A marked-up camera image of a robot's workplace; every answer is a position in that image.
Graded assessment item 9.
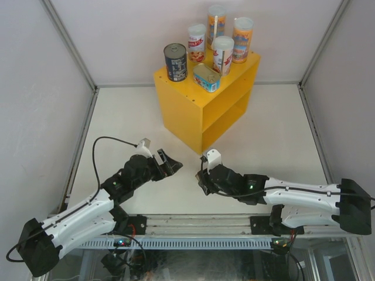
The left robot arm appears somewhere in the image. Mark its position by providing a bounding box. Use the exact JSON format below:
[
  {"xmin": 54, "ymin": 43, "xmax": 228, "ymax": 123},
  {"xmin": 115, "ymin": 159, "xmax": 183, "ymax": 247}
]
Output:
[{"xmin": 16, "ymin": 149, "xmax": 183, "ymax": 277}]

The black camera cable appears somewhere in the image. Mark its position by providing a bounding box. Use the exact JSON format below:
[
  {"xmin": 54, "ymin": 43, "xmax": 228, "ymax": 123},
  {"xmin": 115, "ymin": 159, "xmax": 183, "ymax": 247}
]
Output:
[
  {"xmin": 5, "ymin": 136, "xmax": 138, "ymax": 263},
  {"xmin": 200, "ymin": 156, "xmax": 375, "ymax": 210}
]

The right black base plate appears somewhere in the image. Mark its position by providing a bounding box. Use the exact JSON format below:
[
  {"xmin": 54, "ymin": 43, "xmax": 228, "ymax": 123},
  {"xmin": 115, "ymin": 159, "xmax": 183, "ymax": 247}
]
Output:
[{"xmin": 250, "ymin": 215, "xmax": 294, "ymax": 235}]

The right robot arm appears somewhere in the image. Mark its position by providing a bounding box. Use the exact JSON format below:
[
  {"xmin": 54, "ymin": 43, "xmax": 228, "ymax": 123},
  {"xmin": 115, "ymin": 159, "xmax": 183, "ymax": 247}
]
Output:
[{"xmin": 196, "ymin": 165, "xmax": 374, "ymax": 235}]

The round tomato tin can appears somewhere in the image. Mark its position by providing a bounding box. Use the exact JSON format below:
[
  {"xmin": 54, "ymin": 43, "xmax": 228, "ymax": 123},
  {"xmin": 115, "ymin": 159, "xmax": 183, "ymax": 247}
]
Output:
[{"xmin": 163, "ymin": 43, "xmax": 188, "ymax": 82}]

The aluminium front rail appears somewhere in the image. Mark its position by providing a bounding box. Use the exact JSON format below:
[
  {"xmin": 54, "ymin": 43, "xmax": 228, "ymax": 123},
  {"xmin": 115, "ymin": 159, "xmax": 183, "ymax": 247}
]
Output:
[{"xmin": 46, "ymin": 213, "xmax": 352, "ymax": 238}]

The yellow two-shelf cabinet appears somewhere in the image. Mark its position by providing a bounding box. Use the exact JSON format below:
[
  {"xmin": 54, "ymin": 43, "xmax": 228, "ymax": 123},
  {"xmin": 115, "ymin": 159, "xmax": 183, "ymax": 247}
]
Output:
[{"xmin": 154, "ymin": 52, "xmax": 261, "ymax": 154}]

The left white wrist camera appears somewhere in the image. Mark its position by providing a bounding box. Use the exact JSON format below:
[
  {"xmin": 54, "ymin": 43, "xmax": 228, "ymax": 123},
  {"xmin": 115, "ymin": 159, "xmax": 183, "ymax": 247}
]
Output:
[{"xmin": 135, "ymin": 138, "xmax": 153, "ymax": 158}]

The right black camera cable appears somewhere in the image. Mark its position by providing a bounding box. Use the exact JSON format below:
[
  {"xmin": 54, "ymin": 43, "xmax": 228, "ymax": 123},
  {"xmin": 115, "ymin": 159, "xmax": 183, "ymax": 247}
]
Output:
[{"xmin": 200, "ymin": 156, "xmax": 375, "ymax": 210}]

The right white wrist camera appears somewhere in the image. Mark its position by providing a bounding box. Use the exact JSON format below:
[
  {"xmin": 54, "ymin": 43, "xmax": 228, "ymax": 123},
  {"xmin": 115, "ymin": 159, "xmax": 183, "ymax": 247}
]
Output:
[{"xmin": 203, "ymin": 149, "xmax": 222, "ymax": 173}]

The tall can with white spoon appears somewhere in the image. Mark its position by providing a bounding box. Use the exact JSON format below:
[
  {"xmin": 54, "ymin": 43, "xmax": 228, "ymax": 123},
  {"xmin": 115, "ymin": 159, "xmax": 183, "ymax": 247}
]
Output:
[{"xmin": 206, "ymin": 5, "xmax": 226, "ymax": 50}]

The grey slotted cable duct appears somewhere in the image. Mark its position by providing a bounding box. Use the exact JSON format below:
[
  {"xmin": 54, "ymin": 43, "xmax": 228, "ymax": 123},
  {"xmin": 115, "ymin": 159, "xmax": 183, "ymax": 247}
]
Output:
[{"xmin": 78, "ymin": 236, "xmax": 272, "ymax": 250}]

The small red-white can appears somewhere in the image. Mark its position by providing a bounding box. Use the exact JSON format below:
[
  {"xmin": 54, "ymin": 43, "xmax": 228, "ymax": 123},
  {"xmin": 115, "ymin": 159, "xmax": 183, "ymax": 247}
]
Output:
[
  {"xmin": 187, "ymin": 23, "xmax": 206, "ymax": 63},
  {"xmin": 212, "ymin": 36, "xmax": 234, "ymax": 77}
]

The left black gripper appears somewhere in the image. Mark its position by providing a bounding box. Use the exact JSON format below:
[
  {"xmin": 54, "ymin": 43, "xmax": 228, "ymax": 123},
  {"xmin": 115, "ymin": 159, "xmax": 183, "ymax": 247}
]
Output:
[{"xmin": 132, "ymin": 149, "xmax": 182, "ymax": 189}]

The left black camera cable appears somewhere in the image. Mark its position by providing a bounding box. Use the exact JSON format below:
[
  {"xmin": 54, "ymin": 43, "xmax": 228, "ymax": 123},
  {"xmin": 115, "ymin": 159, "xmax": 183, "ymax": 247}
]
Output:
[{"xmin": 5, "ymin": 136, "xmax": 138, "ymax": 263}]

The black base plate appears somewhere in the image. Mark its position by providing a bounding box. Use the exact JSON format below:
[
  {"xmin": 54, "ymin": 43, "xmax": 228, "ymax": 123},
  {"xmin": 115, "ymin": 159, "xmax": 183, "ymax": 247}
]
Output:
[
  {"xmin": 118, "ymin": 215, "xmax": 147, "ymax": 237},
  {"xmin": 250, "ymin": 215, "xmax": 294, "ymax": 235}
]

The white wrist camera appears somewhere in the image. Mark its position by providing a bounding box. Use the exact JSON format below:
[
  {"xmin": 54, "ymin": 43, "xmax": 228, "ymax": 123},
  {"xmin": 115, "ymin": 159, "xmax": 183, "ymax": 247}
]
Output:
[
  {"xmin": 203, "ymin": 149, "xmax": 222, "ymax": 173},
  {"xmin": 135, "ymin": 138, "xmax": 153, "ymax": 158}
]

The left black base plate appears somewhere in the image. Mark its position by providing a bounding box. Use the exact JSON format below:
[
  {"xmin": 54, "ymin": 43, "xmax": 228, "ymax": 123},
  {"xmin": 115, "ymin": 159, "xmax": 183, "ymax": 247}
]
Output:
[{"xmin": 118, "ymin": 215, "xmax": 147, "ymax": 237}]

